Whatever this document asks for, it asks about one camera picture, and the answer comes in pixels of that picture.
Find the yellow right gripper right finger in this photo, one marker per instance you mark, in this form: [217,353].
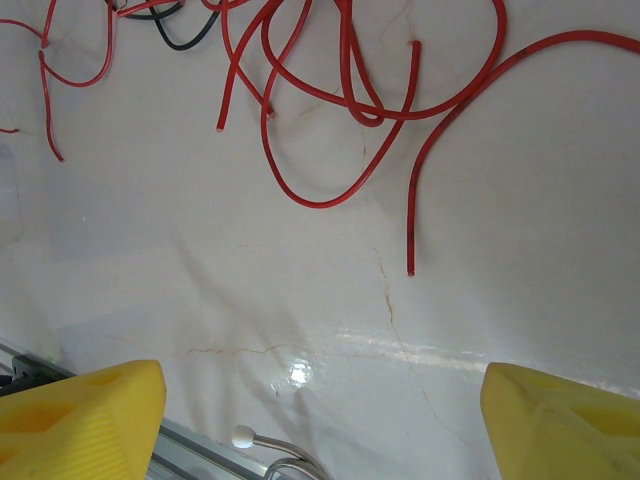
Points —
[575,435]

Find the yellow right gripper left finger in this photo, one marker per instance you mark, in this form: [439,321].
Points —
[75,430]

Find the blue stethoscope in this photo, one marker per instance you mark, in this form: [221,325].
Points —
[243,436]

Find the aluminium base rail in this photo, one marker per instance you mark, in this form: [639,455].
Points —
[200,450]

